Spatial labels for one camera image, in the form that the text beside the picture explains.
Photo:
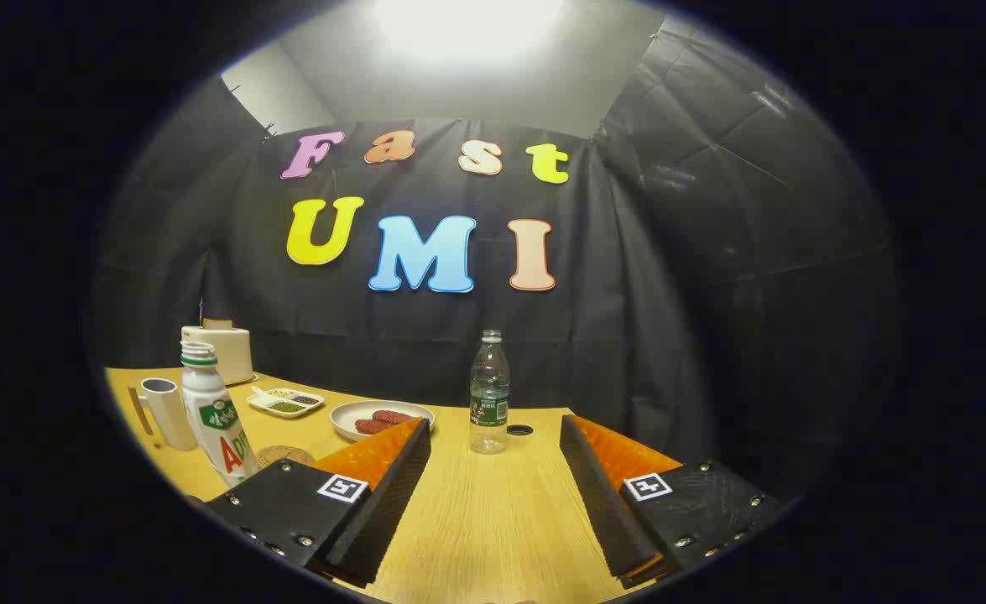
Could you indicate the round brown coaster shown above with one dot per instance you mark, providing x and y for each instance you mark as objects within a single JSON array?
[{"x": 283, "y": 456}]

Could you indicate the white round plate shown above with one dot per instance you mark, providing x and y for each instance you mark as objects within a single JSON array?
[{"x": 346, "y": 415}]

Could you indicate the brown meat piece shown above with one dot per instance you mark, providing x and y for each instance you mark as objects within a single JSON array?
[
  {"x": 371, "y": 426},
  {"x": 393, "y": 416}
]

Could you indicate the white divided condiment dish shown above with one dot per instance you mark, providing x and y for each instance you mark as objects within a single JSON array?
[{"x": 287, "y": 404}]

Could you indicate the white juice bottle green label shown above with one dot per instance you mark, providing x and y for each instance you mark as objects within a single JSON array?
[{"x": 211, "y": 411}]

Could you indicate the black round table grommet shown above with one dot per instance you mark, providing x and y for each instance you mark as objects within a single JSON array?
[{"x": 519, "y": 429}]

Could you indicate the wooden table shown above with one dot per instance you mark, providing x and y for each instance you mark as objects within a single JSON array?
[{"x": 492, "y": 520}]

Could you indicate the bread slice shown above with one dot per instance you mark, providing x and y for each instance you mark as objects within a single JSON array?
[{"x": 217, "y": 324}]

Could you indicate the clear plastic water bottle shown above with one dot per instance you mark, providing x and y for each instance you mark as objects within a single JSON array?
[{"x": 489, "y": 394}]

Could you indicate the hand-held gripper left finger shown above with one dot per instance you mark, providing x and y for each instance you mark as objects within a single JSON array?
[{"x": 392, "y": 512}]

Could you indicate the cream toaster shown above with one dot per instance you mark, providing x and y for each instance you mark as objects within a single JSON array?
[{"x": 228, "y": 354}]

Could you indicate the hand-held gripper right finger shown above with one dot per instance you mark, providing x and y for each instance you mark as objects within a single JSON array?
[{"x": 606, "y": 512}]

